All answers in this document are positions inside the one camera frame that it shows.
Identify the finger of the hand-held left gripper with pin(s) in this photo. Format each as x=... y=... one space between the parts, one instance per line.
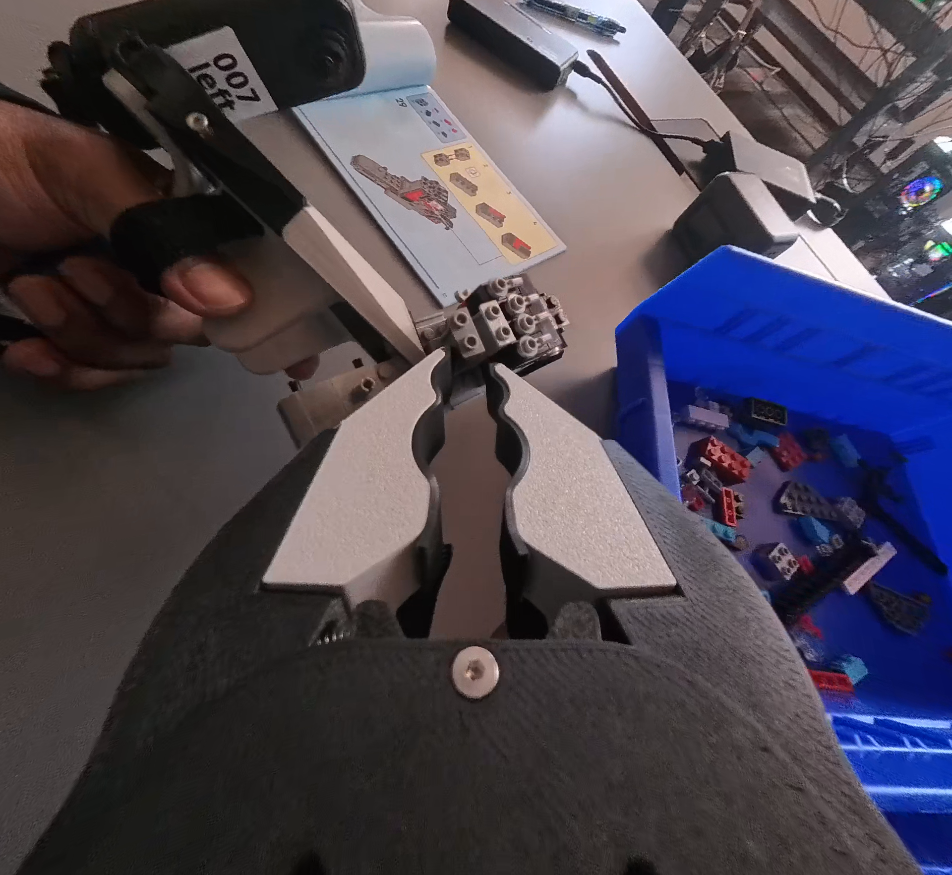
x=275 y=332
x=349 y=272

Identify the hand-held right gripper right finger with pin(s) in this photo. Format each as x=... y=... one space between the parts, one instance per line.
x=587 y=510

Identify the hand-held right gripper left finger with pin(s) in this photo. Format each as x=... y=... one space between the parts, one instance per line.
x=349 y=510

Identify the colourful toy brick pile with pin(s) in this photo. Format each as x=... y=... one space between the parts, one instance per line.
x=744 y=473

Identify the grey black toy brick model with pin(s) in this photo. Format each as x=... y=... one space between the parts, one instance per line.
x=506 y=324

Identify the blue plastic bin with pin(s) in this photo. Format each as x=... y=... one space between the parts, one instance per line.
x=781 y=317

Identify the grey desk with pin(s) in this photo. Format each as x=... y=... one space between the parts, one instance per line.
x=111 y=518

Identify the person's left hand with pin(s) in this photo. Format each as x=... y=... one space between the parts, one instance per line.
x=59 y=183

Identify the toy brick instruction booklet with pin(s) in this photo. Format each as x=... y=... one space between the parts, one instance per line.
x=387 y=146

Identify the black flat device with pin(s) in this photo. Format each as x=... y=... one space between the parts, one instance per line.
x=513 y=34

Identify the blue patterned pen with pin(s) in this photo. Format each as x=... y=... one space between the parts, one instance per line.
x=573 y=12

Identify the black cube box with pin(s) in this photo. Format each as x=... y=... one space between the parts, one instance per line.
x=736 y=216

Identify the grey flat box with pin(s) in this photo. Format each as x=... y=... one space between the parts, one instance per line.
x=773 y=168

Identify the computer tower with coloured lights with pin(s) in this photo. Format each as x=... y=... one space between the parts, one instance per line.
x=922 y=192

